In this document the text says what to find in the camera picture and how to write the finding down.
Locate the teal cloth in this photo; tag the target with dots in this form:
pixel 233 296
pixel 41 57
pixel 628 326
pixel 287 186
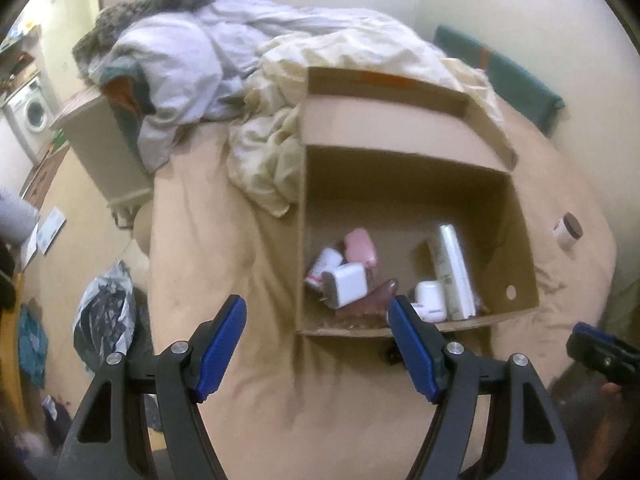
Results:
pixel 32 345

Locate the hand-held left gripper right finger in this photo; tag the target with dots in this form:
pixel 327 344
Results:
pixel 415 355

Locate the beige bedside cabinet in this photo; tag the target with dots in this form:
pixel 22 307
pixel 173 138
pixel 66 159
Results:
pixel 100 145

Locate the white charger adapter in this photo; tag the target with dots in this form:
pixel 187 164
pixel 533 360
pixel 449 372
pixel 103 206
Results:
pixel 345 285

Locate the teal and orange pillow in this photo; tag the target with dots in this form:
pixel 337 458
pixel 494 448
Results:
pixel 125 90

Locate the brown cardboard box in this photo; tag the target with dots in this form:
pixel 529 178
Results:
pixel 400 195

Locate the pink patterned case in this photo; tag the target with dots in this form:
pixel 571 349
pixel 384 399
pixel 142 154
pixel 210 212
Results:
pixel 361 250

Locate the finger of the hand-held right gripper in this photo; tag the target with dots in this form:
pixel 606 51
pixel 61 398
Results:
pixel 605 355

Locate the grey knitted blanket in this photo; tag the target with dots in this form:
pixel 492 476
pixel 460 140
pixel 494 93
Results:
pixel 150 5

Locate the white earbuds case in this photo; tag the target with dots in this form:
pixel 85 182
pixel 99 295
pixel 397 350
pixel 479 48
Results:
pixel 431 300

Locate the grey cylinder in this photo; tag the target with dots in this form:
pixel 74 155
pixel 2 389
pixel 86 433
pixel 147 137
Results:
pixel 17 215

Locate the white papers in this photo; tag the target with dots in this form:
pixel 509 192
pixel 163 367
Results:
pixel 51 230

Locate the small white jar dark lid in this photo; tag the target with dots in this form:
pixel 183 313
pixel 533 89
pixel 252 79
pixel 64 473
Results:
pixel 567 230

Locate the wooden chair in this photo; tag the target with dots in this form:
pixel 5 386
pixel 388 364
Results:
pixel 10 360

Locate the person's right hand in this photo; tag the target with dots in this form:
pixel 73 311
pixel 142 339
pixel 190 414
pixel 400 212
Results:
pixel 611 389

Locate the long white box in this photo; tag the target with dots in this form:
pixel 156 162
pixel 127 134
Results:
pixel 452 270

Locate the teal pillow with orange stripe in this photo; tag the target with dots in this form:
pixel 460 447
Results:
pixel 510 80

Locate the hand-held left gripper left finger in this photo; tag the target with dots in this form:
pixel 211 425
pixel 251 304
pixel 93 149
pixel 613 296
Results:
pixel 220 355

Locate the cream duvet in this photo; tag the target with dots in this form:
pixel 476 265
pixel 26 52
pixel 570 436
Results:
pixel 320 50

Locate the pink massage comb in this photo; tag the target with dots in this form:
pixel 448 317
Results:
pixel 375 299

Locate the white washing machine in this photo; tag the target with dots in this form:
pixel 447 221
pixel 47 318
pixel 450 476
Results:
pixel 30 110

